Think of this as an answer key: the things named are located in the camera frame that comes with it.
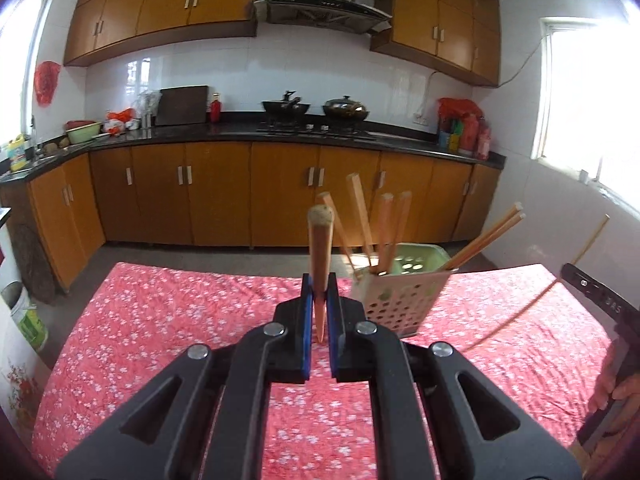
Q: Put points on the person's right hand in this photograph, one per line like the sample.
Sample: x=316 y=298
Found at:
x=630 y=385

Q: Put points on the red wall decoration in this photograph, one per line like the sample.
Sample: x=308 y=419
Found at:
x=47 y=82

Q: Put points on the bright side window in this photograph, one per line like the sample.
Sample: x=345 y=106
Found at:
x=590 y=110

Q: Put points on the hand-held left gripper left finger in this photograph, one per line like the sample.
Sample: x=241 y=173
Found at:
x=307 y=320

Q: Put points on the yellow detergent bottle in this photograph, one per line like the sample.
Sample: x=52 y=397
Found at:
x=17 y=155

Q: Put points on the black wok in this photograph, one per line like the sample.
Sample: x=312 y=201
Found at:
x=286 y=106

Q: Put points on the green basin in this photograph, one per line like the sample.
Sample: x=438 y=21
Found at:
x=82 y=132

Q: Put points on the white floral panel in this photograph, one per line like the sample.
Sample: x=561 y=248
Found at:
x=20 y=390

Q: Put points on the dark lidded pot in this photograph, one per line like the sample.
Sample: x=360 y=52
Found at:
x=346 y=109

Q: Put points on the red bottle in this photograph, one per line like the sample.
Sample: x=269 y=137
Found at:
x=215 y=110

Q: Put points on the brown upper wall cabinets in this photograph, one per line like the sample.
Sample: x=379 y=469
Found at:
x=165 y=5

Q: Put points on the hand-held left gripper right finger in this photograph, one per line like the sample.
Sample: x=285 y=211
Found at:
x=334 y=340

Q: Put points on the perforated metal chopstick holder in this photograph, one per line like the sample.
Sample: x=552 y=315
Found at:
x=395 y=305

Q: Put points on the round dark chopping block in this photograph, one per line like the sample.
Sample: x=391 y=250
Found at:
x=32 y=265

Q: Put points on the dark cutting board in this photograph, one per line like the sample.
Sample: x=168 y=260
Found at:
x=181 y=106

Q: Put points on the clear glass containers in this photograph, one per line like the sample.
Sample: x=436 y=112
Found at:
x=147 y=110

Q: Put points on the brown upper corner cabinets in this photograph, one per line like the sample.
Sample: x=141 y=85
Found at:
x=440 y=15

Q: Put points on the white plastic bucket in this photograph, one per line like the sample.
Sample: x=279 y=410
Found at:
x=27 y=320

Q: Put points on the gas stove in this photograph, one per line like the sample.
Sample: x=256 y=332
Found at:
x=315 y=127

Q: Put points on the red and white bag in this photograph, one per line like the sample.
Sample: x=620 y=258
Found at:
x=121 y=122

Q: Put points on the red plastic bags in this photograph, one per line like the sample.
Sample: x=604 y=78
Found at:
x=462 y=125

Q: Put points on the window beside sink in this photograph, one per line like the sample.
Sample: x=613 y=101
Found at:
x=20 y=60

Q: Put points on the black kitchen countertop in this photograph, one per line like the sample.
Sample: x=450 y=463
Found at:
x=200 y=134

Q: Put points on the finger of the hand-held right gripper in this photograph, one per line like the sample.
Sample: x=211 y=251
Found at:
x=600 y=295

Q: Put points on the red floral tablecloth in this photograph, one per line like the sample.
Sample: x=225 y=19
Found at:
x=150 y=335

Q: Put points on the brown lower kitchen cabinets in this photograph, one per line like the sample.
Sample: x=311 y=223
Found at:
x=220 y=195

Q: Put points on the sink faucet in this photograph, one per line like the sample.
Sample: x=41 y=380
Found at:
x=36 y=135

